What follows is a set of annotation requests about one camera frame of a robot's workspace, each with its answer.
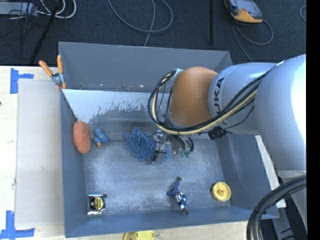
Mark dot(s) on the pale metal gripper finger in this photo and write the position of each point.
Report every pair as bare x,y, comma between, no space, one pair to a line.
159,135
161,149

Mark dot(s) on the blue fluffy cloth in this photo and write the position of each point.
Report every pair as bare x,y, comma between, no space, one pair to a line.
140,145

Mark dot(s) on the grey metal bin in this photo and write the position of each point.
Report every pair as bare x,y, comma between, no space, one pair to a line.
140,179

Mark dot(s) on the blue toy action figure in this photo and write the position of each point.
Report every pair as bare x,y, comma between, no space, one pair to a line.
179,196

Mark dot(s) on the blue toy duck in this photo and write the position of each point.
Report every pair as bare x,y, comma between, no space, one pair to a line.
100,135

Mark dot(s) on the orange scouring pad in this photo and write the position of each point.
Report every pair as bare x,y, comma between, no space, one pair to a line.
81,137

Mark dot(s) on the silver and yellow tape measure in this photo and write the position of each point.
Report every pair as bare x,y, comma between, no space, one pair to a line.
96,204

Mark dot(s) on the pale flat board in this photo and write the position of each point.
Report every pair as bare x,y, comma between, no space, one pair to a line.
37,159

